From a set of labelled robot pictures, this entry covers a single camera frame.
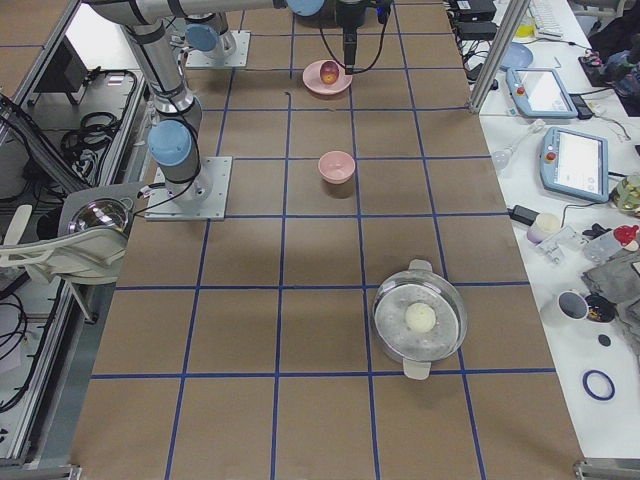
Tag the red yellow apple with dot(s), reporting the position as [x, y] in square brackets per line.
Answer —
[329, 72]

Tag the pink bowl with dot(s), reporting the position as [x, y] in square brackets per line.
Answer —
[336, 167]

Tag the pink plate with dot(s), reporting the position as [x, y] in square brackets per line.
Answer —
[312, 81]

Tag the light blue plate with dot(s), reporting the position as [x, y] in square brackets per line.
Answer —
[517, 56]

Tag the black small bowl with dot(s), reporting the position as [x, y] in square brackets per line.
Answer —
[600, 310]

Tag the upper teach pendant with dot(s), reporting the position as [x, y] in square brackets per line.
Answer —
[539, 93]

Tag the teach pendant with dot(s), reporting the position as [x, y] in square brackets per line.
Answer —
[539, 93]
[574, 164]

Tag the black power adapter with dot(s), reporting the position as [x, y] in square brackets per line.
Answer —
[522, 215]

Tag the lower teach pendant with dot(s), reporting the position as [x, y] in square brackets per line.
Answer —
[574, 164]

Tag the purple white cup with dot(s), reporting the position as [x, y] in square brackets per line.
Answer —
[544, 226]

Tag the white steamed bun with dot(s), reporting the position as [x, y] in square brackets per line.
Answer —
[420, 317]

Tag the glass dome lid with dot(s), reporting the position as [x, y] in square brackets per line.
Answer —
[102, 212]

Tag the steel steamer pot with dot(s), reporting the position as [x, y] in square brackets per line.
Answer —
[416, 352]

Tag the white plastic chair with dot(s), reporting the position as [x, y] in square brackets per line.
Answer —
[90, 257]

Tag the white mug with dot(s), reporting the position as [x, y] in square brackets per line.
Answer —
[565, 308]

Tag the grey folded cloth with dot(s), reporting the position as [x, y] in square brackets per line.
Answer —
[617, 280]

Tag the black round lid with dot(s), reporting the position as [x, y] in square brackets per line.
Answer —
[604, 340]

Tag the aluminium frame post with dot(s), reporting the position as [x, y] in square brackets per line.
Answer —
[509, 23]

